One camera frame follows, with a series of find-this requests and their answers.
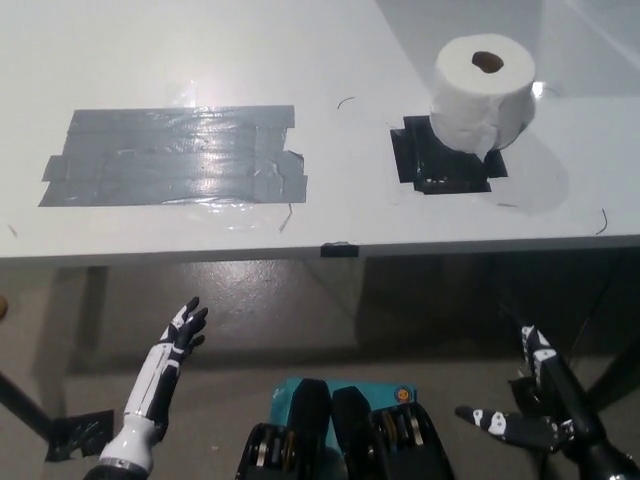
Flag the small black tape piece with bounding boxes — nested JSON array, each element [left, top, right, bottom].
[[320, 241, 361, 259]]

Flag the grey duct tape patch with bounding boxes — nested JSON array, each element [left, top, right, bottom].
[[38, 104, 309, 208]]

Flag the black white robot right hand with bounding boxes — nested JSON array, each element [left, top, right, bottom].
[[454, 323, 606, 457]]

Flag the grey upright table leg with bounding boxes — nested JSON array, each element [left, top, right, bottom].
[[78, 264, 112, 359]]

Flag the white toilet paper roll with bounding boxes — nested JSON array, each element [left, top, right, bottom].
[[428, 33, 539, 157]]

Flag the black tape square patch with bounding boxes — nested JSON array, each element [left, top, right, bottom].
[[389, 115, 509, 196]]

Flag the thin black cable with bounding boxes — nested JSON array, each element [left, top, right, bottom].
[[567, 277, 604, 364]]

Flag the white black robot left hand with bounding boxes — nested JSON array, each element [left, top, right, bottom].
[[123, 296, 210, 427]]

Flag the black slanted table leg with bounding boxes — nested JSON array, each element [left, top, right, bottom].
[[587, 344, 640, 402], [0, 368, 55, 442]]

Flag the black floor tape patch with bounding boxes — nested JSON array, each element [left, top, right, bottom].
[[45, 409, 116, 462], [508, 373, 547, 417]]

